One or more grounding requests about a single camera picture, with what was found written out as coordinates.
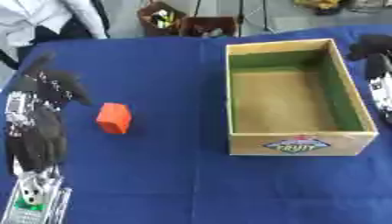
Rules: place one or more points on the dark red box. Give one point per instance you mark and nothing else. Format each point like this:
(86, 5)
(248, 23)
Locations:
(209, 26)

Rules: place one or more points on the person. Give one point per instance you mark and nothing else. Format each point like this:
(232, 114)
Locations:
(43, 20)

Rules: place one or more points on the brown bag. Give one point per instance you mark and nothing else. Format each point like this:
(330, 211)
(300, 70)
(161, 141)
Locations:
(161, 19)

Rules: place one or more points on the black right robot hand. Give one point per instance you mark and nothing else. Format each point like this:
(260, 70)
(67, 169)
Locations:
(375, 49)

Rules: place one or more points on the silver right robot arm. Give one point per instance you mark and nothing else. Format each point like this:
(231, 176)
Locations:
(383, 93)

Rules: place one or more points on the orange hexagonal block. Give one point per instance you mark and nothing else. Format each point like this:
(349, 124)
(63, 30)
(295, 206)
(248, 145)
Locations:
(114, 117)

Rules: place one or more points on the tan cardboard box green inside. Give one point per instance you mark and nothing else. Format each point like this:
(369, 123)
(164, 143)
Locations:
(296, 99)

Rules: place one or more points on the black tripod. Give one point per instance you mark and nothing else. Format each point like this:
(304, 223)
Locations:
(252, 14)

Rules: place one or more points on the yellow black object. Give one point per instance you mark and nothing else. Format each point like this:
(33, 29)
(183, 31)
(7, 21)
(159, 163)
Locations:
(319, 5)

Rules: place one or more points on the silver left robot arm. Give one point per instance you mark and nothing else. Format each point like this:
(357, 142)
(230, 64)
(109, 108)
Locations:
(33, 201)

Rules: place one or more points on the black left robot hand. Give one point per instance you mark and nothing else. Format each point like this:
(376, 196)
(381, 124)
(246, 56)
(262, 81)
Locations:
(43, 128)

